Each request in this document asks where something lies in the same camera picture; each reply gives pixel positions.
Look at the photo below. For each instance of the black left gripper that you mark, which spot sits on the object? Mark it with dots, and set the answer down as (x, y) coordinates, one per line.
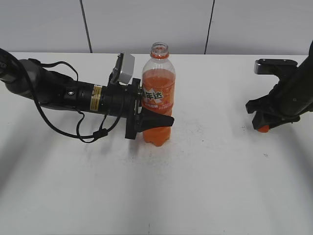
(121, 101)

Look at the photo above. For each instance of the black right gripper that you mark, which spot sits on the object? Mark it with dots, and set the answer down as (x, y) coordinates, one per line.
(280, 106)

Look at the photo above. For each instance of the orange bottle cap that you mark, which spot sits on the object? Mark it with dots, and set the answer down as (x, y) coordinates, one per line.
(264, 129)

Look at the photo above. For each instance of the orange soda plastic bottle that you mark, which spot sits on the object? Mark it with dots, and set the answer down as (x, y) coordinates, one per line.
(158, 80)

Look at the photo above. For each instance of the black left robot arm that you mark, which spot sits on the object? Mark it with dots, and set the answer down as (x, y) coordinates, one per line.
(34, 80)

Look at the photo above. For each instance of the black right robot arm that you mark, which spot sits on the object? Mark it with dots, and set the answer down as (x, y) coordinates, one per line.
(304, 76)

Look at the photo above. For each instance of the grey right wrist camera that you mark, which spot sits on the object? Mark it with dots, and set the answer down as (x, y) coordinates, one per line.
(277, 67)

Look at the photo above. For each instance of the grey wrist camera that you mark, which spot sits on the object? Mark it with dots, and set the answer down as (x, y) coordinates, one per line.
(124, 69)
(277, 67)

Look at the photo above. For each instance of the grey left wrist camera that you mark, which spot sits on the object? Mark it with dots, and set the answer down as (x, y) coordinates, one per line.
(124, 69)

